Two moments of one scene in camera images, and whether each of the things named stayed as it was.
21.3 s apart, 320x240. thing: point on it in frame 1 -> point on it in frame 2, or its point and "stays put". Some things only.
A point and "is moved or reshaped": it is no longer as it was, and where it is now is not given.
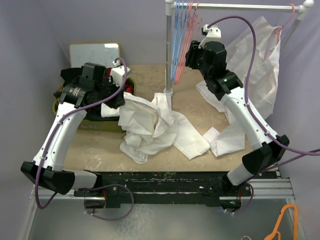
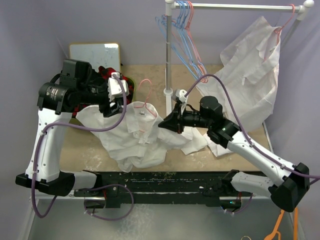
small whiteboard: (104, 53) stays put
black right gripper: (194, 51) -> (175, 121)
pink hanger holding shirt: (277, 31) stays put
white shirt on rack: (254, 56) stays put
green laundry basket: (107, 126) -> (131, 88)
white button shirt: (148, 126) is moved or reshaped
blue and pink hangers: (194, 24) -> (145, 102)
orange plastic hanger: (296, 223) stays put
